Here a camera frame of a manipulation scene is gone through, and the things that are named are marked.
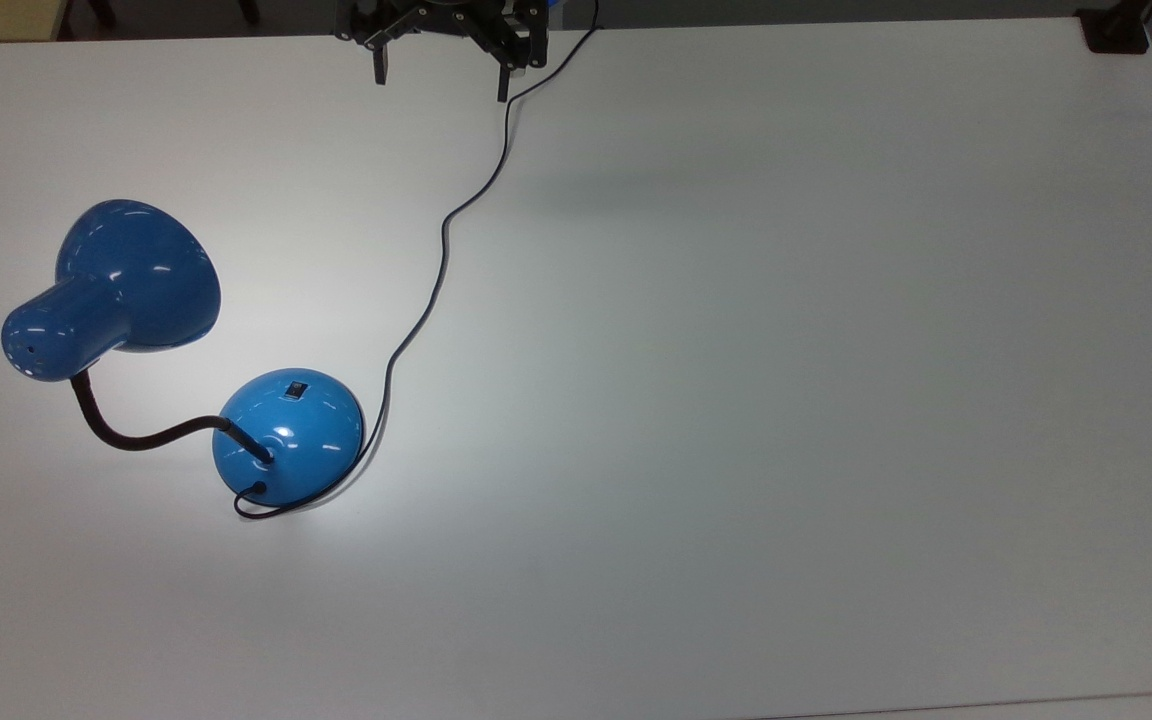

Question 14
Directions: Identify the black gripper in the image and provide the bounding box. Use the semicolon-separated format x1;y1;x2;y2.
336;0;549;103

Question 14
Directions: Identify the blue gooseneck desk lamp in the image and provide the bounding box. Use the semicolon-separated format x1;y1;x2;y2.
1;198;367;509

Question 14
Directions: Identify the white rectangular table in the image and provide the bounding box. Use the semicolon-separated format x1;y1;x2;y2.
766;690;1152;720

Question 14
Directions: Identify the black lamp power cable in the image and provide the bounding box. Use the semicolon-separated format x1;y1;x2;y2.
232;0;603;521

